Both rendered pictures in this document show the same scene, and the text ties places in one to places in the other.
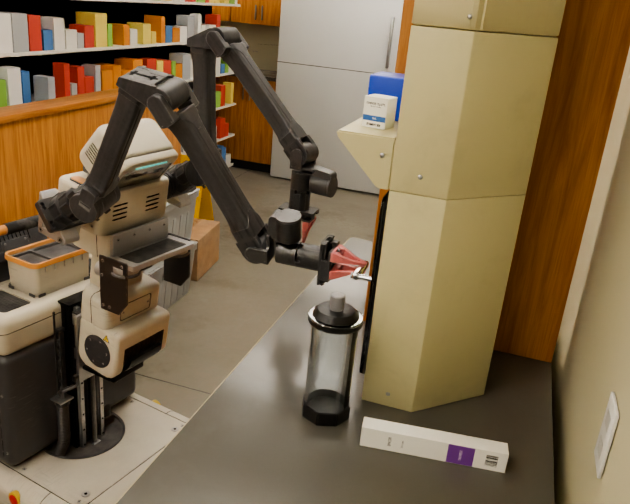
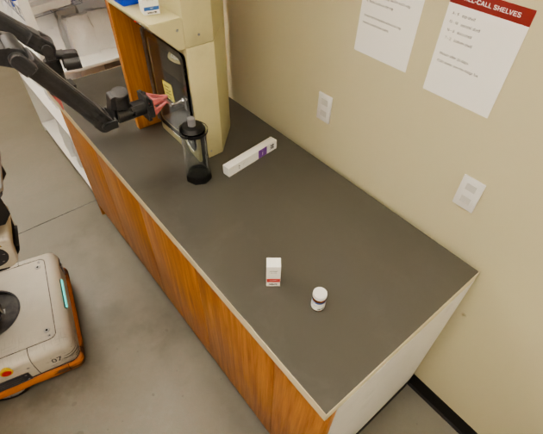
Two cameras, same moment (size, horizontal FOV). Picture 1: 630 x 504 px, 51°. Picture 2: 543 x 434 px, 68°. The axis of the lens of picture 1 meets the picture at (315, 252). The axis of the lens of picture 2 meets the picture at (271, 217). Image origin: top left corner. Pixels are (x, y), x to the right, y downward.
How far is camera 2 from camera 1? 0.89 m
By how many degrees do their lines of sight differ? 52
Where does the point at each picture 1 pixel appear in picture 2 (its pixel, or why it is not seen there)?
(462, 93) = not seen: outside the picture
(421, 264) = (210, 80)
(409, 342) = (214, 120)
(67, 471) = (16, 334)
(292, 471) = (227, 204)
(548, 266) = not seen: hidden behind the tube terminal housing
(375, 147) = (172, 27)
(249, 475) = (219, 218)
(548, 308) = not seen: hidden behind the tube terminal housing
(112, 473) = (42, 311)
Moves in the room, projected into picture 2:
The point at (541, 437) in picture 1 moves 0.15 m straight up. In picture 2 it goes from (266, 127) to (266, 97)
